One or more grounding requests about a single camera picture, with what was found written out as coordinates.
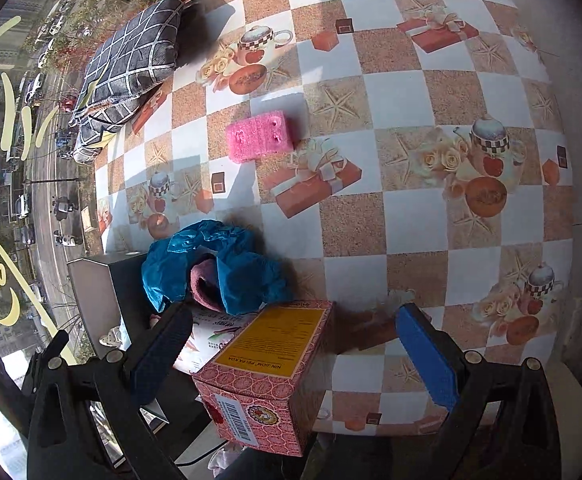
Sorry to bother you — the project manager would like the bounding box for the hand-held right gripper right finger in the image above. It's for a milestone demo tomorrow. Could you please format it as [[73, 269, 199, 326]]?
[[395, 302, 562, 480]]

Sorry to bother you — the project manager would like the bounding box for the checkered printed tablecloth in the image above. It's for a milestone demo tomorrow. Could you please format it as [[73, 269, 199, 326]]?
[[93, 0, 576, 441]]

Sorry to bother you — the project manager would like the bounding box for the white cardboard box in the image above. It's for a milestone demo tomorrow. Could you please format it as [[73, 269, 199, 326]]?
[[67, 252, 206, 426]]

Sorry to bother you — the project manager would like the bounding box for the maroon pink sock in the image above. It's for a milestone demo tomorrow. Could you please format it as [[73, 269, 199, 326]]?
[[188, 255, 232, 311]]

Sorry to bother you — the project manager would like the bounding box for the pink sponge block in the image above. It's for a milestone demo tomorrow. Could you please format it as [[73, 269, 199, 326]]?
[[226, 110, 296, 163]]

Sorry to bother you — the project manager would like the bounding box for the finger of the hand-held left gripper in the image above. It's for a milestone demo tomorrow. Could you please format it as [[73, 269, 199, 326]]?
[[0, 331, 70, 436]]

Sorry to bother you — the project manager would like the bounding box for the grey plaid pillow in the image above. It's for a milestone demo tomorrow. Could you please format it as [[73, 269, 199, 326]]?
[[83, 0, 184, 103], [68, 87, 144, 165]]

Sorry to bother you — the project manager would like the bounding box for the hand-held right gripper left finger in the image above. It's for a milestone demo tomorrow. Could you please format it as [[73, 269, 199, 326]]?
[[26, 302, 194, 480]]

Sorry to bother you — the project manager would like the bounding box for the blue crumpled cloth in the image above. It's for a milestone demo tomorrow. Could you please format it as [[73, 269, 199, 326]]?
[[141, 220, 292, 316]]

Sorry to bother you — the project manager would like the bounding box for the red patterned carton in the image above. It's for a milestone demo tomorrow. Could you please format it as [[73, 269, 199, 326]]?
[[193, 300, 334, 458]]

